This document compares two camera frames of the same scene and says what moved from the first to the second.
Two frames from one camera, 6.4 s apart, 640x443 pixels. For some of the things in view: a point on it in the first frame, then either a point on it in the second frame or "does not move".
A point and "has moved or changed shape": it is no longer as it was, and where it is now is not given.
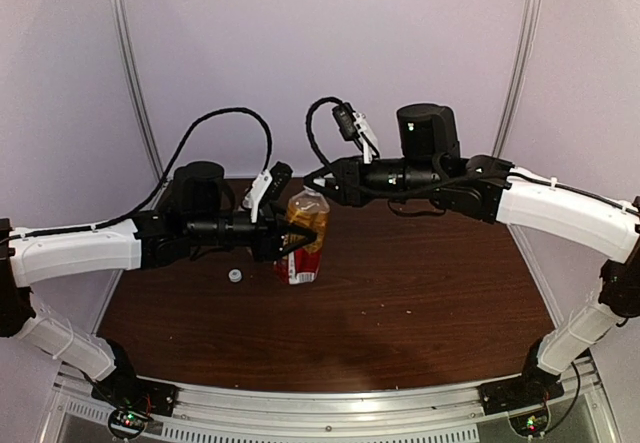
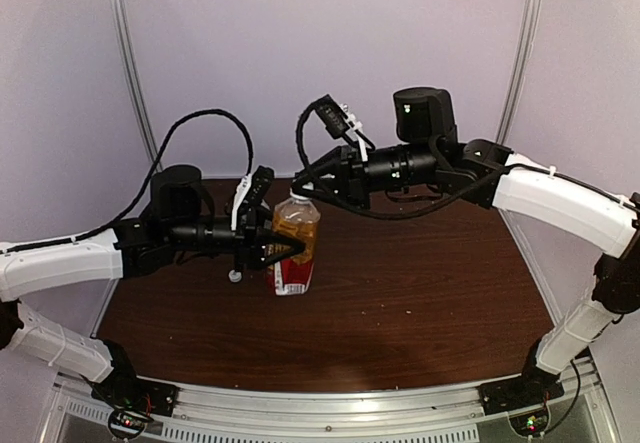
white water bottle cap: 235,275 does not move
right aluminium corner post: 532,24 does not move
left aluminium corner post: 131,67 does not move
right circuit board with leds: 531,424 does not move
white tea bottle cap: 311,192 has moved or changed shape
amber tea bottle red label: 307,210 has moved or changed shape
